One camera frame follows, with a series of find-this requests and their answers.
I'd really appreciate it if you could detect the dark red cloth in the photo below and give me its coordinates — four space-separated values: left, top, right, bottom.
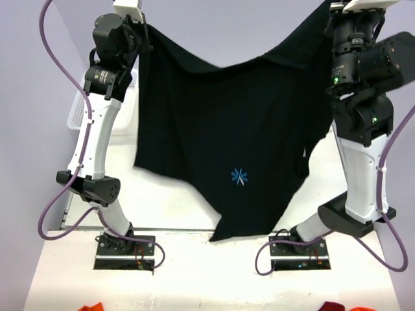
318 301 346 311

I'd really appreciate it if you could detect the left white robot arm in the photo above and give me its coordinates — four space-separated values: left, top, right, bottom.
56 13 152 255

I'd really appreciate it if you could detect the orange cloth bottom right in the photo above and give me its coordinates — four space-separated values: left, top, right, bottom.
348 306 377 311

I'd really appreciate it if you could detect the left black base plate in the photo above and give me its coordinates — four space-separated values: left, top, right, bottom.
93 233 155 271

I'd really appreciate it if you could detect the orange cloth bottom left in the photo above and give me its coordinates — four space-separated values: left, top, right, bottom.
78 303 104 311

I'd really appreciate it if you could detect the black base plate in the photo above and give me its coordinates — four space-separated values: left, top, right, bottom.
93 233 155 271
268 231 331 271

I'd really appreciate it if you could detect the orange cloth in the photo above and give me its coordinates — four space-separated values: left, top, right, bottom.
348 306 377 311
78 303 104 311

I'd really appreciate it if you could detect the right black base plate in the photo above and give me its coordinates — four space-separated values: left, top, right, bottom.
268 231 331 271

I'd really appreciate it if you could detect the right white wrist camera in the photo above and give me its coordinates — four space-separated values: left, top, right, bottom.
342 0 400 14

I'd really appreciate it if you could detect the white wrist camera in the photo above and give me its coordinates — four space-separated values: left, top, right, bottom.
113 0 144 23
342 0 400 14

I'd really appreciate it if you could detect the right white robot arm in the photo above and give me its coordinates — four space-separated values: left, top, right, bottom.
289 1 414 255

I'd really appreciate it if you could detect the white plastic basket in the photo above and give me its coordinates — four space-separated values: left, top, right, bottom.
67 70 139 136

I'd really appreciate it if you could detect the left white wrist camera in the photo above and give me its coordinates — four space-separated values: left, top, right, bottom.
113 0 144 23

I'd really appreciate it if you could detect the black t shirt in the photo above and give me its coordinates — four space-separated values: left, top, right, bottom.
134 1 333 242

